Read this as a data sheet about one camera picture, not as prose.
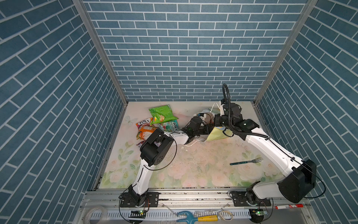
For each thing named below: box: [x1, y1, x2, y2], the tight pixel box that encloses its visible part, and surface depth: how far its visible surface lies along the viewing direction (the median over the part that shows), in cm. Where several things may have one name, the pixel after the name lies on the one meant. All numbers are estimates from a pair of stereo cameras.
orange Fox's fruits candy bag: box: [135, 117, 154, 129], surface depth 104 cm
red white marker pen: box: [275, 203, 304, 210], surface depth 72 cm
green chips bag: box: [148, 104, 179, 126], surface depth 106 cm
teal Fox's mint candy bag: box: [157, 119, 180, 133], surface depth 102 cm
